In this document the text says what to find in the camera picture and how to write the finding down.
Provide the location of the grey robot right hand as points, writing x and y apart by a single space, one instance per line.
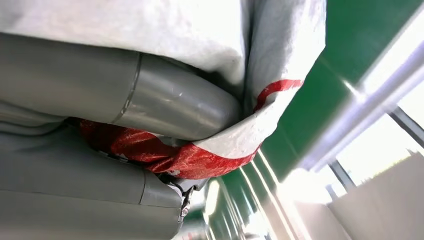
82 82

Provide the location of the green conveyor belt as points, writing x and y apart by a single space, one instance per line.
348 39

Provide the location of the white panel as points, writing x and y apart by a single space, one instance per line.
318 222
391 205

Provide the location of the dark window frame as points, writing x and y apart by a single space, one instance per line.
409 127

